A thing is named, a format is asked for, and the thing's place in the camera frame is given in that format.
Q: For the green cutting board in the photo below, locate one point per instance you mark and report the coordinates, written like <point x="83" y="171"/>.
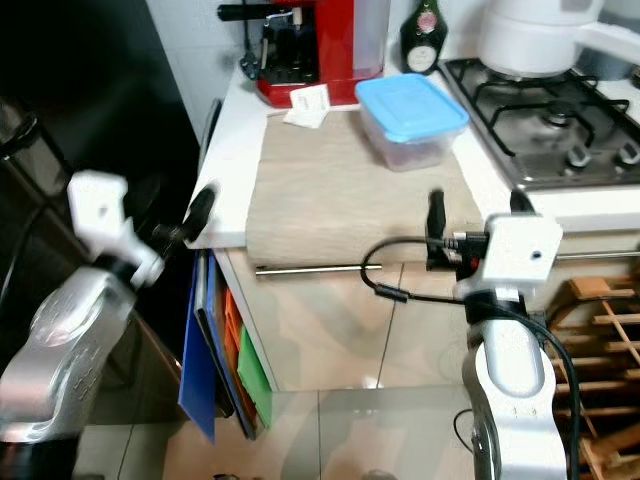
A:
<point x="255" y="385"/>

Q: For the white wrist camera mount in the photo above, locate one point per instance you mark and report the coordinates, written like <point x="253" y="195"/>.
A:
<point x="98" y="208"/>
<point x="520" y="250"/>

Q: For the red coffee machine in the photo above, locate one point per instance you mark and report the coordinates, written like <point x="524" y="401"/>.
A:
<point x="345" y="50"/>

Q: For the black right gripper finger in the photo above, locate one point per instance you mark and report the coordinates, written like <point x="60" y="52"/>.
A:
<point x="437" y="230"/>
<point x="522" y="204"/>

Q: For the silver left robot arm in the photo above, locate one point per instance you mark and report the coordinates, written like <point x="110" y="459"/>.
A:
<point x="70" y="340"/>

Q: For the wooden slatted rack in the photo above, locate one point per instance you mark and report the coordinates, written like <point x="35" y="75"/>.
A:
<point x="605" y="330"/>

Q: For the beige woven cloth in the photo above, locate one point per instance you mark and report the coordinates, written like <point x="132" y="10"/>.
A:
<point x="340" y="200"/>

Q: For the white paper packet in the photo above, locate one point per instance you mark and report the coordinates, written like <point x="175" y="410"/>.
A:
<point x="308" y="106"/>

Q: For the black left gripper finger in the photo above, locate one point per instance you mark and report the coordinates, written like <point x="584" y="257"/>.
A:
<point x="200" y="215"/>

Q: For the orange cutting board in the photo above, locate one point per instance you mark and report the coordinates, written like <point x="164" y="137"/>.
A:
<point x="232" y="320"/>

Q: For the black tall appliance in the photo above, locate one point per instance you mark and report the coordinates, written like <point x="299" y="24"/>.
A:
<point x="60" y="80"/>

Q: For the stainless gas hob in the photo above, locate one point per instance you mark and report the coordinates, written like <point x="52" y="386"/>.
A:
<point x="530" y="110"/>

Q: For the white lidded pot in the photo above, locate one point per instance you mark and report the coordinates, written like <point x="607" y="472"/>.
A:
<point x="545" y="8"/>

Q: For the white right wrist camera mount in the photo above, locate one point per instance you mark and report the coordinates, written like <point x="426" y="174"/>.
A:
<point x="520" y="250"/>

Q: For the dark green liqueur bottle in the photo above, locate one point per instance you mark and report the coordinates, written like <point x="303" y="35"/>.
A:
<point x="423" y="45"/>

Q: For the beige kitchen counter cabinet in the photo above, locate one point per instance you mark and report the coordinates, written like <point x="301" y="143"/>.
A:
<point x="360" y="330"/>

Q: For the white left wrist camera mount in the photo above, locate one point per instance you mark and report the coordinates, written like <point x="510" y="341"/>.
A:
<point x="98" y="208"/>

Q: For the blue cutting board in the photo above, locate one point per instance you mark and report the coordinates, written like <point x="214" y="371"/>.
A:
<point x="195" y="380"/>

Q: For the blue lidded food container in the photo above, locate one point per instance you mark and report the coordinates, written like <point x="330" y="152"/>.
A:
<point x="410" y="105"/>

